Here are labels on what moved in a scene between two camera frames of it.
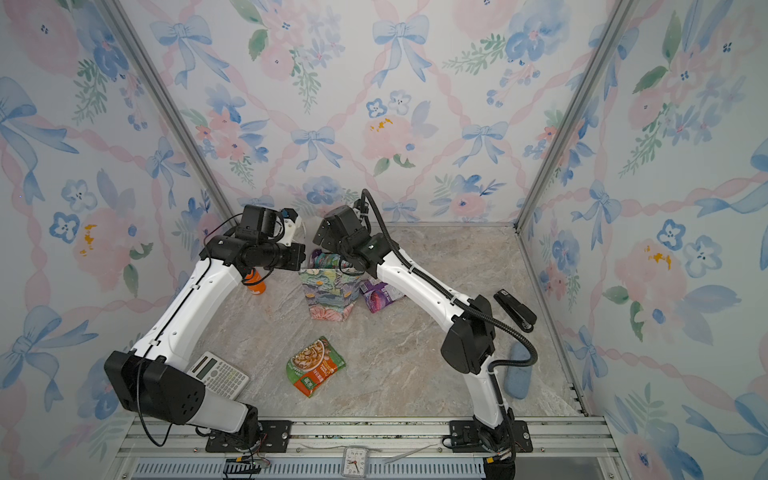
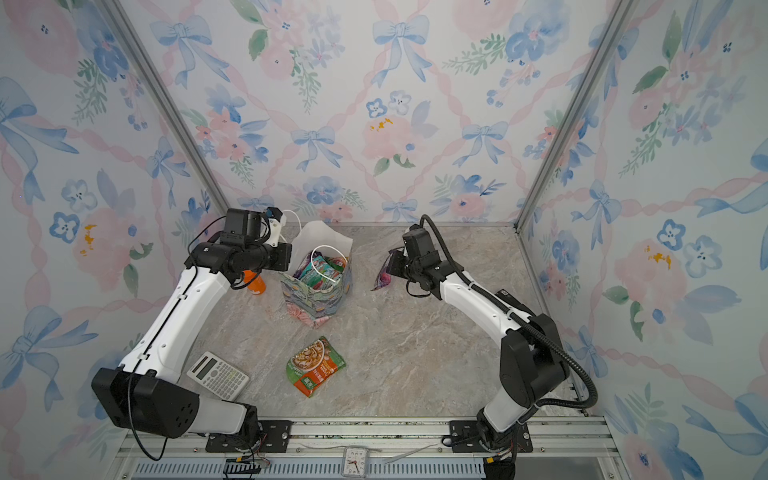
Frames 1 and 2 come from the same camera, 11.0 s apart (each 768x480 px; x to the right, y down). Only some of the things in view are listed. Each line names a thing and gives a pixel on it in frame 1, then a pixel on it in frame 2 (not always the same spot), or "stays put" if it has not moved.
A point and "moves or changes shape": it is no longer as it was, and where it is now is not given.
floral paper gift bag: x=331 y=294 moves or changes shape
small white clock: x=354 y=463 stays put
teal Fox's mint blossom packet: x=320 y=260 to x=319 y=274
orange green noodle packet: x=313 y=365 stays put
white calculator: x=218 y=375 stays put
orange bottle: x=259 y=288 stays put
